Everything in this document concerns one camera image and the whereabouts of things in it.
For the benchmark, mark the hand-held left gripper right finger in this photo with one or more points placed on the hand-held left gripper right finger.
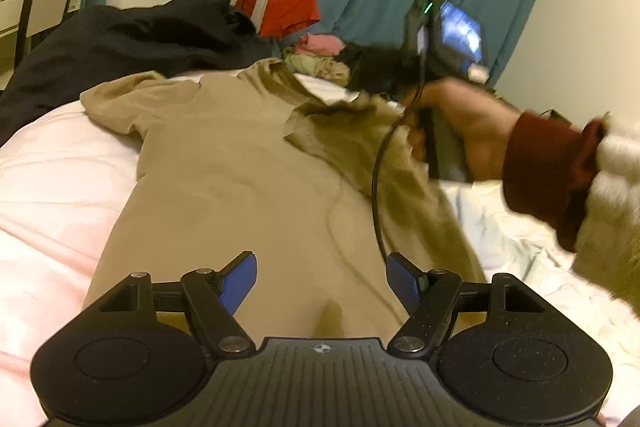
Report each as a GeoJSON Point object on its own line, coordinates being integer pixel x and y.
{"type": "Point", "coordinates": [405, 284]}

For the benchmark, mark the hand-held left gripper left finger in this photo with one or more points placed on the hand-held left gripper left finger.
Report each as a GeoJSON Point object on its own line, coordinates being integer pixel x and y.
{"type": "Point", "coordinates": [237, 282]}

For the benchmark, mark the khaki shirt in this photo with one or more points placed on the khaki shirt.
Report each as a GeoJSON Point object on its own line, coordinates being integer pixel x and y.
{"type": "Point", "coordinates": [240, 187]}

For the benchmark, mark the black clothes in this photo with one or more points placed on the black clothes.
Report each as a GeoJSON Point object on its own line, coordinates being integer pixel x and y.
{"type": "Point", "coordinates": [375, 67]}

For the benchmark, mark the pale yellow clothes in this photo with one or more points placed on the pale yellow clothes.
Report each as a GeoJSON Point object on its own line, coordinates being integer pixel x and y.
{"type": "Point", "coordinates": [320, 67]}

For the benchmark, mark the person's right hand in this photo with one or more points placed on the person's right hand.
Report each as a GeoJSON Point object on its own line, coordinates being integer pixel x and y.
{"type": "Point", "coordinates": [480, 117]}

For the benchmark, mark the pink garment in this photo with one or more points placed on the pink garment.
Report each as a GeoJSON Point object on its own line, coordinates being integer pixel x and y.
{"type": "Point", "coordinates": [320, 44]}

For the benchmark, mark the red garment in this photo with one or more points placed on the red garment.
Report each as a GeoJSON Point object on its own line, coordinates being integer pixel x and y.
{"type": "Point", "coordinates": [290, 7]}

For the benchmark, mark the dark duvet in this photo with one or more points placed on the dark duvet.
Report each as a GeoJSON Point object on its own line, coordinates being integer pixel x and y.
{"type": "Point", "coordinates": [125, 42]}

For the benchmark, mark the white dressing table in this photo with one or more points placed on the white dressing table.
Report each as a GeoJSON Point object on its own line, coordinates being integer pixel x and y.
{"type": "Point", "coordinates": [10, 22]}

